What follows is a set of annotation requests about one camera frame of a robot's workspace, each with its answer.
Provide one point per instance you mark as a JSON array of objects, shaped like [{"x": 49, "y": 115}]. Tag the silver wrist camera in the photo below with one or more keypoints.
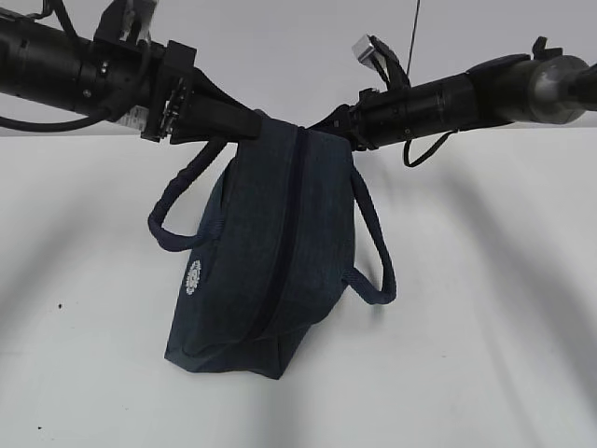
[
  {"x": 374, "y": 54},
  {"x": 126, "y": 21}
]

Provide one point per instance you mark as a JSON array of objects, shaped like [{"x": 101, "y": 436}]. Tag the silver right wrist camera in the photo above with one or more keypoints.
[{"x": 374, "y": 54}]

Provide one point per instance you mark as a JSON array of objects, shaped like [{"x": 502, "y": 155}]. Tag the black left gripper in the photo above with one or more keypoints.
[{"x": 146, "y": 86}]

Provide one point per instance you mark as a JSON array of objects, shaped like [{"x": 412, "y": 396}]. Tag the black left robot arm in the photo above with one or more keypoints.
[{"x": 40, "y": 64}]

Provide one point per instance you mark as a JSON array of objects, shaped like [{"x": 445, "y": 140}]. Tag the navy blue lunch bag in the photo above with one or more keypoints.
[{"x": 287, "y": 228}]

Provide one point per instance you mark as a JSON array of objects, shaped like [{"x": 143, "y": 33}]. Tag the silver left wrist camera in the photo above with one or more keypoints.
[{"x": 126, "y": 21}]

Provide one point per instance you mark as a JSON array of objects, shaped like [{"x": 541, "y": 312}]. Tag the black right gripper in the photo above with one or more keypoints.
[{"x": 378, "y": 119}]

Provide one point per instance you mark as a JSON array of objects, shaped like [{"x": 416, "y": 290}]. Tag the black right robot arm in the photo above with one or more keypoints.
[{"x": 546, "y": 87}]

